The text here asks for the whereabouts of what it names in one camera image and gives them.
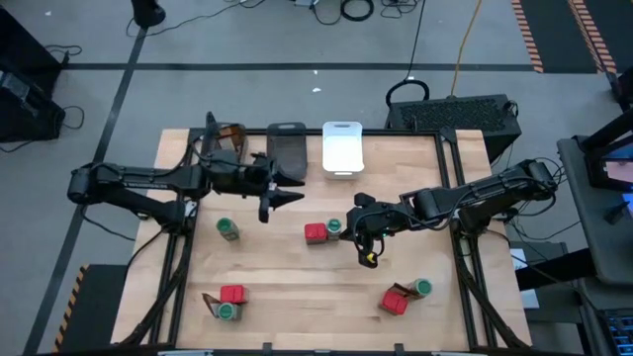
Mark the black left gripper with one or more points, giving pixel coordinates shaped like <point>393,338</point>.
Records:
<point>265,203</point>

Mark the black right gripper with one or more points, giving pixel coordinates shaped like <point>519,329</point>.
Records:
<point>368,222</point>

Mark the green-lidded glass spice jar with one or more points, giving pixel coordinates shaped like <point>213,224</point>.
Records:
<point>227,228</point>
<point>422,287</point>
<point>227,311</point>
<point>334,227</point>

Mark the red smoked paprika tin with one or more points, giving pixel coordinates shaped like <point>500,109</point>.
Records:
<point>394,302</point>
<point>234,293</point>
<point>315,232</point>

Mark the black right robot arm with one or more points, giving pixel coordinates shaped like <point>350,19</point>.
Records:
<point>494,190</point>

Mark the grey plastic storage bin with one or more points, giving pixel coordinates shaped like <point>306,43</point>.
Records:
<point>287,148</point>
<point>243,148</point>

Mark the white plastic storage bin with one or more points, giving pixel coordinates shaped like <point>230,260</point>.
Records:
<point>342,153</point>

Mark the black perforated computer case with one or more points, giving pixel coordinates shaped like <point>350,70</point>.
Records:
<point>455,114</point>

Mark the grey desk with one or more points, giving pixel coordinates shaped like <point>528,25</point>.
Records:
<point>593,232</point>

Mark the black stand base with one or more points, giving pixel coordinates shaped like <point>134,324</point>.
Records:
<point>147,12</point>

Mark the black yellow-striped floor mat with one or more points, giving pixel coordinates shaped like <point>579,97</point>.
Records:
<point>91,306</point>

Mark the backlit keyboard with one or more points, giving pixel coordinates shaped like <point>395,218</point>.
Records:
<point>618,329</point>

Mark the black equipment case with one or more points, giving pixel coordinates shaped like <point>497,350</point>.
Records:
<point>25,109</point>

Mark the black orange-striped floor mat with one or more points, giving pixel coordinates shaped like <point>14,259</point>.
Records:
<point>559,34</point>

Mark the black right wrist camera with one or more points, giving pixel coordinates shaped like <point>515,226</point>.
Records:
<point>365,199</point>

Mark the black metal table frame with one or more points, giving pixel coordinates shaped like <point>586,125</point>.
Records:
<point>405,132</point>

